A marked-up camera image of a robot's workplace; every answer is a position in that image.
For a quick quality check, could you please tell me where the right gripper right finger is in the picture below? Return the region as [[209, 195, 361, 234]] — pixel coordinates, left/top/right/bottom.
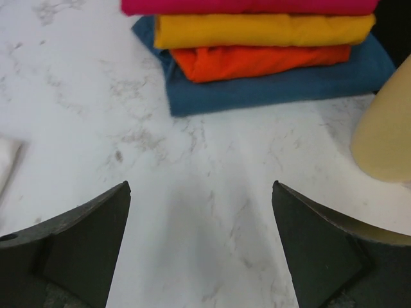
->
[[272, 181, 410, 307]]

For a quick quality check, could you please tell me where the white t shirt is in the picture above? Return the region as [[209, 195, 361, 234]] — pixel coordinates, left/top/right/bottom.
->
[[1, 135, 26, 201]]

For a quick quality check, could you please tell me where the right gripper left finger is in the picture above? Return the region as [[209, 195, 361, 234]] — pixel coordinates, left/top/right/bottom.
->
[[1, 182, 131, 307]]

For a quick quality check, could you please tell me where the blue folded t shirt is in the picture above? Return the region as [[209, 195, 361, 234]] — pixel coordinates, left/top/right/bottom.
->
[[132, 17, 396, 117]]

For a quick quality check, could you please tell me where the orange folded t shirt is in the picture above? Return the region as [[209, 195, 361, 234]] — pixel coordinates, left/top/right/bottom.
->
[[170, 45, 351, 83]]

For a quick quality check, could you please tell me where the yellow mug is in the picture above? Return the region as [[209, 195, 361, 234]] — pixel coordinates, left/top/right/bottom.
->
[[350, 57, 410, 184]]

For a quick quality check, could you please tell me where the yellow folded t shirt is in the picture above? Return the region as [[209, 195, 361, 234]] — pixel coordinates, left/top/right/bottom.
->
[[154, 14, 376, 49]]

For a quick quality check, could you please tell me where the magenta folded t shirt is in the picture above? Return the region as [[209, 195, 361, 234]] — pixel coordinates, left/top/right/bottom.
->
[[120, 0, 378, 16]]

